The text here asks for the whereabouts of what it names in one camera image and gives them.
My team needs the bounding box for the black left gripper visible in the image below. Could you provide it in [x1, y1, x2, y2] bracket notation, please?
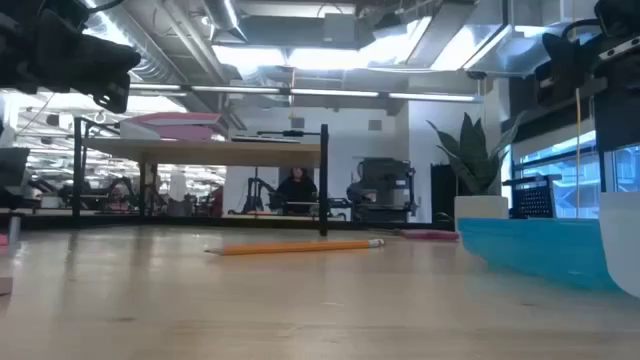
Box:
[0, 0, 142, 114]

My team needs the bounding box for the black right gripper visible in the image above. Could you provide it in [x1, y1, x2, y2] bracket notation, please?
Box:
[534, 0, 640, 104]

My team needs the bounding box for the translucent plastic box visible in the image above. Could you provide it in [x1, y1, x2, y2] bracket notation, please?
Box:
[598, 192, 640, 300]

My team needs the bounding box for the yellow pencil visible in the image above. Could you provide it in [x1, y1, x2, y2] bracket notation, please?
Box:
[204, 238, 386, 257]

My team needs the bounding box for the thin pink foam board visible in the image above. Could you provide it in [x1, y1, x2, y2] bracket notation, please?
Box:
[127, 112, 224, 127]

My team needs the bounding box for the thick pink foam board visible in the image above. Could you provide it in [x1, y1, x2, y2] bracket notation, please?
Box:
[149, 124, 217, 142]

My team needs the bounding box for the green snake plant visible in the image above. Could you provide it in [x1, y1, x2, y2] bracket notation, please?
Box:
[426, 112, 526, 197]

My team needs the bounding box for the wooden background table top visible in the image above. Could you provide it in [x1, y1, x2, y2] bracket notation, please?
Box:
[82, 138, 322, 168]

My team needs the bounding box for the black perforated crate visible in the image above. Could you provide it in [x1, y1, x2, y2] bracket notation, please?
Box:
[502, 174, 564, 220]

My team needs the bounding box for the dark monitor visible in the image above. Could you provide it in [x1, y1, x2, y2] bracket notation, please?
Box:
[0, 147, 31, 209]

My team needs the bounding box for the white planter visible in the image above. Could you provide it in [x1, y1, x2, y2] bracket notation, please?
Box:
[453, 194, 510, 232]

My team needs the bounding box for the black cabinet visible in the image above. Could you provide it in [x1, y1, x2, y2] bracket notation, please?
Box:
[430, 163, 457, 224]

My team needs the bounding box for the black horizontal bar device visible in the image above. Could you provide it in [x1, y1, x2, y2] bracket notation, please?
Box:
[256, 129, 321, 138]

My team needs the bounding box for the black machine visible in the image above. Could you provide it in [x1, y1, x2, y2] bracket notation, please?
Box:
[346, 157, 417, 224]

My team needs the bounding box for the seated person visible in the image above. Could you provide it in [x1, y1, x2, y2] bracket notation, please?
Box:
[272, 167, 320, 216]

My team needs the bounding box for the grey ceiling box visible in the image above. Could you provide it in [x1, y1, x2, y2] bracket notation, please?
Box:
[323, 13, 359, 44]

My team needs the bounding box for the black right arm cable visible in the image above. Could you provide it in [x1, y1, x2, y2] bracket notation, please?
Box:
[562, 18, 601, 41]

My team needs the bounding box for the yellow hanging cable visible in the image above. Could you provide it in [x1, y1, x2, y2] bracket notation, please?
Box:
[573, 87, 583, 220]

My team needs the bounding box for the black vertical frame post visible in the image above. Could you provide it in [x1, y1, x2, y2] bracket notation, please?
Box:
[72, 117, 83, 229]
[319, 123, 330, 237]

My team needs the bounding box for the silver spiral duct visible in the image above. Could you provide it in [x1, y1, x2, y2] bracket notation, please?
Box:
[202, 0, 249, 44]

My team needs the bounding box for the grey metal post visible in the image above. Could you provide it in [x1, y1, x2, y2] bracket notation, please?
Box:
[7, 212, 23, 246]

